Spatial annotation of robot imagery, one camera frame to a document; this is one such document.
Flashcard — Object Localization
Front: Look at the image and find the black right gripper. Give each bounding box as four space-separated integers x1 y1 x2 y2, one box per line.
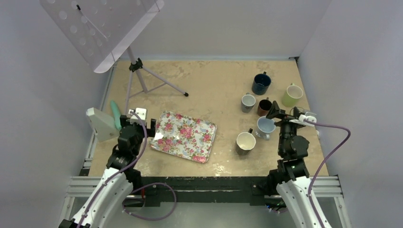
265 100 303 154

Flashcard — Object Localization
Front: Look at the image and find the light green mug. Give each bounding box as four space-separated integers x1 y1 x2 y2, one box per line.
281 83 304 107

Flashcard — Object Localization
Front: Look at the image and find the small brown mug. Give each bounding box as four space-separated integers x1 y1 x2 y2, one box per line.
257 97 272 117

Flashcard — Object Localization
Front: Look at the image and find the light grey mug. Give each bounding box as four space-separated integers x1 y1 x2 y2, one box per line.
255 116 276 140

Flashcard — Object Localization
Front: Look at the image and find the dark blue mug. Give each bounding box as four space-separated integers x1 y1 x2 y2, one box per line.
251 71 272 95

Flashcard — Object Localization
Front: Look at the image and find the small blue-grey mug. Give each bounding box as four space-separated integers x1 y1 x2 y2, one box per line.
241 93 256 113

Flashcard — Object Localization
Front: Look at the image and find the black glossy mug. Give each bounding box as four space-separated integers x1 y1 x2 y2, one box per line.
235 128 256 156

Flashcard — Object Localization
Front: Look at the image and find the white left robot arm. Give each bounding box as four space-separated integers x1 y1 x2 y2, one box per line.
59 114 156 228

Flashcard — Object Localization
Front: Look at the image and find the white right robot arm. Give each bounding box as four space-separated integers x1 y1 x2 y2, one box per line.
266 101 331 228

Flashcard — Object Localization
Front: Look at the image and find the white angular block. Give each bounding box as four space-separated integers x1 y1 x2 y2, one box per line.
86 107 119 142

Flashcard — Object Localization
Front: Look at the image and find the floral serving tray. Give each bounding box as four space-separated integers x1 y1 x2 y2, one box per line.
150 111 217 163

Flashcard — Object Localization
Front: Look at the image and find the white music stand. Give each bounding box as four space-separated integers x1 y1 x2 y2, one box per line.
40 0 189 110

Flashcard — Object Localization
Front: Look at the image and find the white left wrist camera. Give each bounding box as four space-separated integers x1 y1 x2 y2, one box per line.
128 108 147 124

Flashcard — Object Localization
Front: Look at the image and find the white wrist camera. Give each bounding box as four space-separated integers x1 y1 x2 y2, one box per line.
289 112 317 127
128 108 147 124

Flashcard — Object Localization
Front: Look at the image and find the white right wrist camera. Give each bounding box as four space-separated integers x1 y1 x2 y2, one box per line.
289 112 317 127

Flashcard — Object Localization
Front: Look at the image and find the teal handle tool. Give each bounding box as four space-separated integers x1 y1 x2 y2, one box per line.
110 100 122 130

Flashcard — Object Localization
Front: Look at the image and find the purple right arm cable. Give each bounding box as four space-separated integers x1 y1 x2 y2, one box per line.
307 119 352 228

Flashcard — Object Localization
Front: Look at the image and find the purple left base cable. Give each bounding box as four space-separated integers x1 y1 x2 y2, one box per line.
122 182 178 221

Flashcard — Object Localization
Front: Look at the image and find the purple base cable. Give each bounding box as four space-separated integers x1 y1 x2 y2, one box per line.
122 182 178 221
267 204 288 215

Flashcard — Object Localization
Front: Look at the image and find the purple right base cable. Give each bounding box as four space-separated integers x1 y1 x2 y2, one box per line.
267 204 288 215

